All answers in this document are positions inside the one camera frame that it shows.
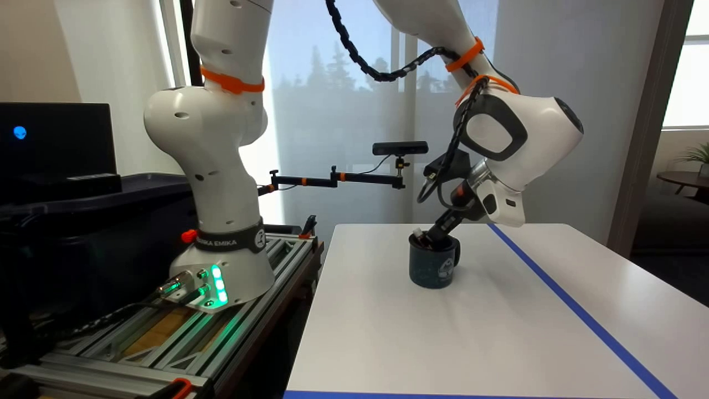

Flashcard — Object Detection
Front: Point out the dark green speckled mug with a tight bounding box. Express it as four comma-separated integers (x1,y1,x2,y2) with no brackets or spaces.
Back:
407,228,462,290

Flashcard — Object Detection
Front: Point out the red black clamp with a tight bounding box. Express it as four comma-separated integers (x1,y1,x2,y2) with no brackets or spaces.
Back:
297,213,321,243

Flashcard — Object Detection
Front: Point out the black computer monitor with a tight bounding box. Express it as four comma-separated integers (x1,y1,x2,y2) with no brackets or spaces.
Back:
0,102,124,202

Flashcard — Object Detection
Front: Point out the round dark side table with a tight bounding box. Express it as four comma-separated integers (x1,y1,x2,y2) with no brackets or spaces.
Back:
653,169,709,204

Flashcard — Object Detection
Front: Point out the orange black clamp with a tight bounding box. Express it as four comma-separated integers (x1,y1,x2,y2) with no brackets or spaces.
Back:
167,377,200,399

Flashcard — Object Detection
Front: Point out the green potted plant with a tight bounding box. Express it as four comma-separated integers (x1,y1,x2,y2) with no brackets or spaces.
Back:
685,139,709,180

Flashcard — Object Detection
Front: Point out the brown wooden board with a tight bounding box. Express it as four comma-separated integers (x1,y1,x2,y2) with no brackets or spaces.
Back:
119,303,195,361

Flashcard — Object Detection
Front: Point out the long blue tape line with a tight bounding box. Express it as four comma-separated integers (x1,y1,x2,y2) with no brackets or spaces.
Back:
484,221,677,399

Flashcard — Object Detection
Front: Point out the black corrugated cable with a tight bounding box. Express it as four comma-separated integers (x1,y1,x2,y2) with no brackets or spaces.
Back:
324,0,460,84

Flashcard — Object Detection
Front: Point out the black stereo camera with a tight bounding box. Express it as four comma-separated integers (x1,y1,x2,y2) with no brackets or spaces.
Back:
369,139,429,158

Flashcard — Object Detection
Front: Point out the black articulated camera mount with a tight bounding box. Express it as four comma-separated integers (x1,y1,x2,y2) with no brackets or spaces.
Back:
255,156,410,197

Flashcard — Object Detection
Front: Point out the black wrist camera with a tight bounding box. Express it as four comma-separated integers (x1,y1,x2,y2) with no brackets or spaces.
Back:
421,148,472,183

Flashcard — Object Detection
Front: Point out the brown window pillar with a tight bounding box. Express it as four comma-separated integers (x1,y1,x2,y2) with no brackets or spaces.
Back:
604,0,696,257

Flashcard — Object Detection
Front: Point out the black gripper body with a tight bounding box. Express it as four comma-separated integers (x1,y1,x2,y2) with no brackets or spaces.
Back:
438,177,489,228

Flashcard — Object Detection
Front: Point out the black equipment cart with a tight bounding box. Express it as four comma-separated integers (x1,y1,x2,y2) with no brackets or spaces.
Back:
0,173,201,364

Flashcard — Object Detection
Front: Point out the aluminium rail robot platform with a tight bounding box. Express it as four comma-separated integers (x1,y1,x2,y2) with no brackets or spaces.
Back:
0,219,328,399

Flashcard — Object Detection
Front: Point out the black vertical pole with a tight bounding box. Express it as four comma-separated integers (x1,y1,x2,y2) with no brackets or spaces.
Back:
180,0,205,88

